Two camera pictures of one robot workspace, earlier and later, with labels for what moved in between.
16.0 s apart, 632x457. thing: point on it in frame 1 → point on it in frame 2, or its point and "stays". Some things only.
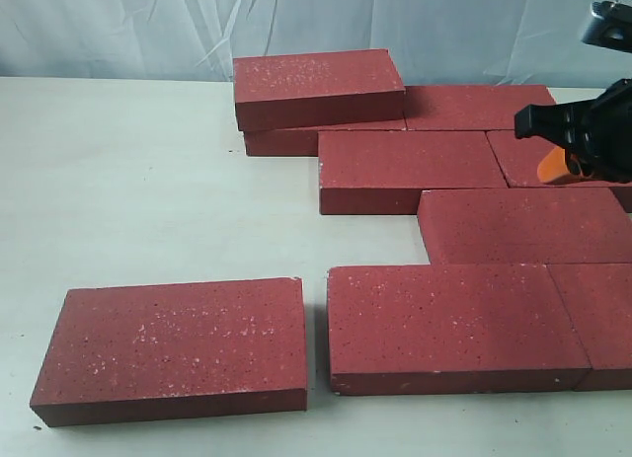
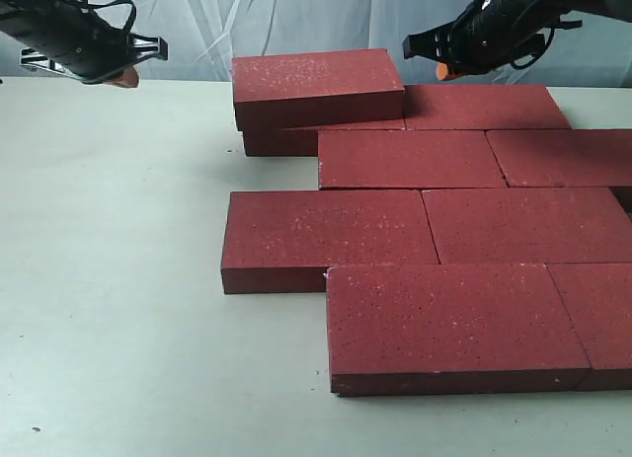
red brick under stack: (304, 141) stays
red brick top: (321, 89) stays
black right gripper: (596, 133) → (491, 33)
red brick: (383, 172) stays
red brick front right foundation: (598, 300) stays
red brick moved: (144, 352) → (285, 241)
